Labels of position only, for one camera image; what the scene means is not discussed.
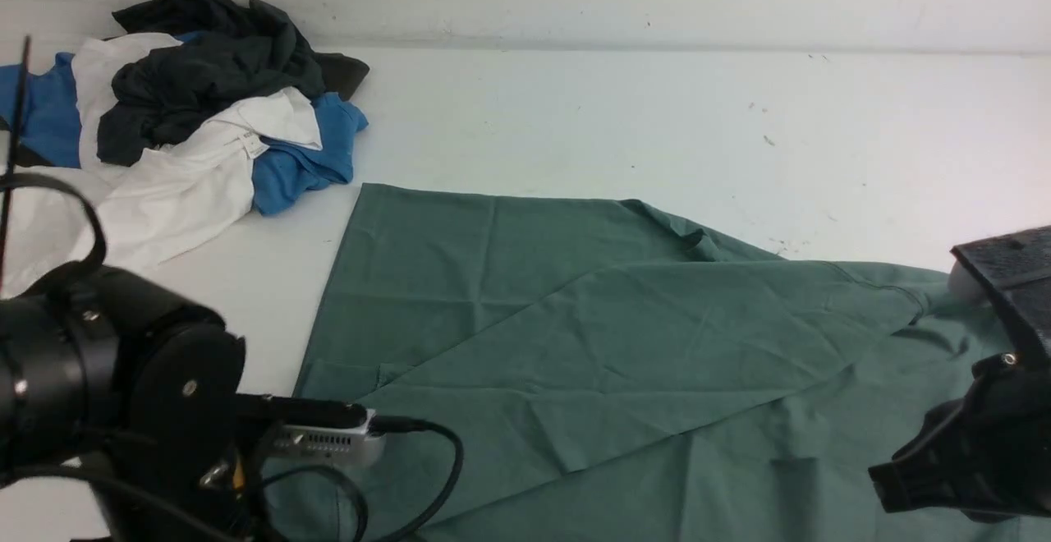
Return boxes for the blue garment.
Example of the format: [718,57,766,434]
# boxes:
[23,53,368,216]

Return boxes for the dark grey garment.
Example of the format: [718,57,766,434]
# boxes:
[95,0,370,167]

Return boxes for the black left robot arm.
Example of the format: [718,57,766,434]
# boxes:
[2,268,260,541]

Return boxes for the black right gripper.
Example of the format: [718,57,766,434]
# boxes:
[868,352,1050,524]

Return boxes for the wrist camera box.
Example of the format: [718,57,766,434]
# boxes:
[234,393,386,467]
[951,225,1050,369]

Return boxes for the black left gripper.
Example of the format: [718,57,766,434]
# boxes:
[79,411,273,541]

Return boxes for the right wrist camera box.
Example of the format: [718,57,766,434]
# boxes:
[951,225,1050,369]

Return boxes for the white garment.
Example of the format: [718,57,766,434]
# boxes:
[34,33,320,270]

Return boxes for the green long-sleeve top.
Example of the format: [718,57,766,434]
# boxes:
[294,184,1049,541]

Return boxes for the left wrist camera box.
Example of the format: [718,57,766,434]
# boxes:
[234,393,386,467]

